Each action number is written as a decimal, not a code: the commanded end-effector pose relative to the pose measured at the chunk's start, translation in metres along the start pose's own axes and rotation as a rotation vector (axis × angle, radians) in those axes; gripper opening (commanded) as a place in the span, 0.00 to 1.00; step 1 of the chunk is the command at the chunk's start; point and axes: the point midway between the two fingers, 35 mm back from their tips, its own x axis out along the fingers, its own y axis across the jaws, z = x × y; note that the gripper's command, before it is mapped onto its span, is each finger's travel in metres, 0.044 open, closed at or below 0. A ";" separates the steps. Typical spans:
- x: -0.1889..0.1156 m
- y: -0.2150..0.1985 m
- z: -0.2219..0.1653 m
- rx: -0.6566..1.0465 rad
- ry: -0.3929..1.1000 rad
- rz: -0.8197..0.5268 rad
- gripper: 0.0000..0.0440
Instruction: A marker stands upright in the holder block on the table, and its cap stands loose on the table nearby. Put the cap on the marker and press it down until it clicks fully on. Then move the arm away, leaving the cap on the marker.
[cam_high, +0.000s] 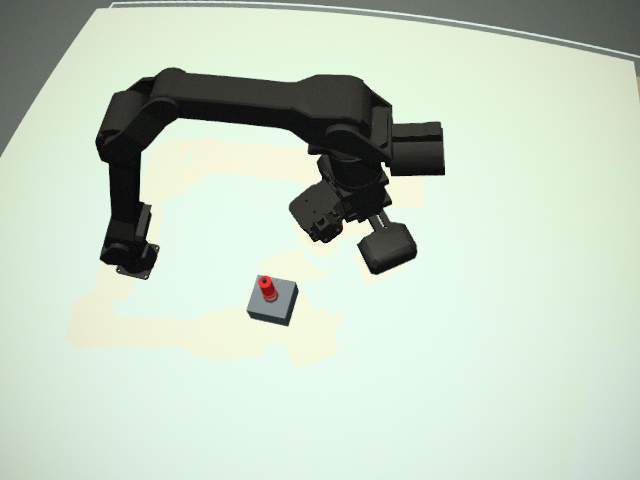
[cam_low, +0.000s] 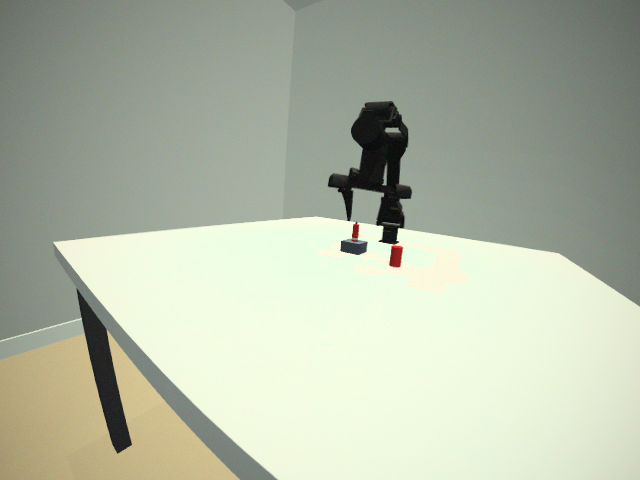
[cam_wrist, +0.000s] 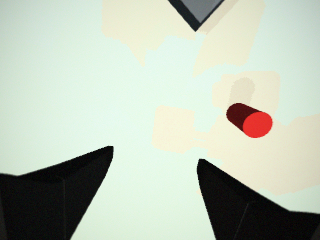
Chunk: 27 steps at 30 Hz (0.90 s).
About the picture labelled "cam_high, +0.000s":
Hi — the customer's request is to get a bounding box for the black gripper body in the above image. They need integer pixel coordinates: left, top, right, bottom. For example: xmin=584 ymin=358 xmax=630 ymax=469
xmin=316 ymin=154 xmax=418 ymax=275

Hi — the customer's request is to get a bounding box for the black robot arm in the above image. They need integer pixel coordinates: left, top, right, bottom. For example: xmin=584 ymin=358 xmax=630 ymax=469
xmin=95 ymin=67 xmax=445 ymax=280

